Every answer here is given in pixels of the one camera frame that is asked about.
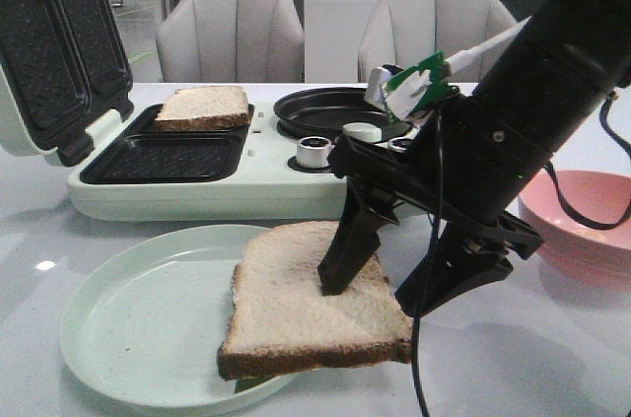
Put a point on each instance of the black round frying pan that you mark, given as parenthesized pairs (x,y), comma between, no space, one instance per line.
(324,111)

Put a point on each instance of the mint green round plate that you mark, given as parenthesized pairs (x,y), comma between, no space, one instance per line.
(144,328)

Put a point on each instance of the right silver control knob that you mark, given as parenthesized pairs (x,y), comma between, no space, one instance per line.
(399,144)

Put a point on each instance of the mint green breakfast maker base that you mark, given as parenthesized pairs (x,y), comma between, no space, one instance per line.
(245,173)

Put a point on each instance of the pink bowl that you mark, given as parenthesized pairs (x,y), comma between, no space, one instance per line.
(595,257)

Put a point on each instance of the left silver control knob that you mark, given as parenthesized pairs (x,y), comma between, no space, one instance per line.
(312,152)

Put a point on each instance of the silver control knob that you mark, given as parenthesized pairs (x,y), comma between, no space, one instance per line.
(399,144)
(312,152)

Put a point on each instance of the white cabinet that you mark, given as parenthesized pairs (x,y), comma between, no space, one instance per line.
(333,32)

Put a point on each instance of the bread slice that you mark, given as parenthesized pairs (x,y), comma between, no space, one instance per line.
(283,323)
(204,109)

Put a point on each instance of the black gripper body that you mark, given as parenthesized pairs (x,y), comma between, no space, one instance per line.
(465,163)

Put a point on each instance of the green wrist camera board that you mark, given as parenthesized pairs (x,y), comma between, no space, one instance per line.
(400,93)

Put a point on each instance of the right grey upholstered chair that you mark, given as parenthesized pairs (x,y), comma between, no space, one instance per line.
(405,32)

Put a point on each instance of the grey upholstered chair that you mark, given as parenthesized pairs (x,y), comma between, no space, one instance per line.
(405,32)
(232,41)

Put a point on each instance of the mint green breakfast maker lid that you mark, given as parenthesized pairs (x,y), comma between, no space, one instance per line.
(63,68)

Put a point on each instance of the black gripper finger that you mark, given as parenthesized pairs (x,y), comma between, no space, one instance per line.
(449,269)
(366,209)

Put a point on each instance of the left grey upholstered chair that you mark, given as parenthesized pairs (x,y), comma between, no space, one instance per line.
(232,41)

